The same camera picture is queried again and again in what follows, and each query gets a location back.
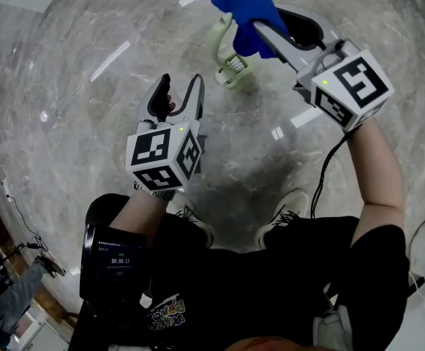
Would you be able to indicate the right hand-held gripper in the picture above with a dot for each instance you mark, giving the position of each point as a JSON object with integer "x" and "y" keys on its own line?
{"x": 358, "y": 82}

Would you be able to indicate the person's left white shoe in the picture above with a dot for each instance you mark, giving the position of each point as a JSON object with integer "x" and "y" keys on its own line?
{"x": 197, "y": 218}

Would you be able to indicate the person's white shoe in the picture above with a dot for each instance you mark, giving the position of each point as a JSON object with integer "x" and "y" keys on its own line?
{"x": 197, "y": 218}
{"x": 281, "y": 214}

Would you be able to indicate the white waist-worn device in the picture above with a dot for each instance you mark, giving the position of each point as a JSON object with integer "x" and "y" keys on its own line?
{"x": 331, "y": 329}

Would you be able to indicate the blue cloth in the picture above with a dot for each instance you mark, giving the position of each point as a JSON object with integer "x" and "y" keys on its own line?
{"x": 245, "y": 2}

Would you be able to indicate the person's right forearm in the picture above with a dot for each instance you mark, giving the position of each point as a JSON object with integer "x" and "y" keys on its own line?
{"x": 375, "y": 166}

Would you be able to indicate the person's left forearm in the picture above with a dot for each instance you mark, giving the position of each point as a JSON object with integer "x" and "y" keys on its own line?
{"x": 142, "y": 210}

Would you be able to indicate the pale green toilet brush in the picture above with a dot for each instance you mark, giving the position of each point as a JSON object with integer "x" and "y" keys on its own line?
{"x": 217, "y": 37}

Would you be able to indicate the brown wooden ledge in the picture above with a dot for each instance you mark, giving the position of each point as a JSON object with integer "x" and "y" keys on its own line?
{"x": 0, "y": 232}

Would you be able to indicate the black printed t-shirt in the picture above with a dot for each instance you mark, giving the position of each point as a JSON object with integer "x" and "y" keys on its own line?
{"x": 270, "y": 291}

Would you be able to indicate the person's right white shoe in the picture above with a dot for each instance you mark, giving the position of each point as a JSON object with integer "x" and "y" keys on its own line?
{"x": 281, "y": 214}

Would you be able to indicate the black trousers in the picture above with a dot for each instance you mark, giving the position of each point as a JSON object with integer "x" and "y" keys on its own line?
{"x": 183, "y": 232}

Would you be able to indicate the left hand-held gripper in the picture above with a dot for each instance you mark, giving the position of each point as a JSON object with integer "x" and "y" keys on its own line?
{"x": 150, "y": 152}

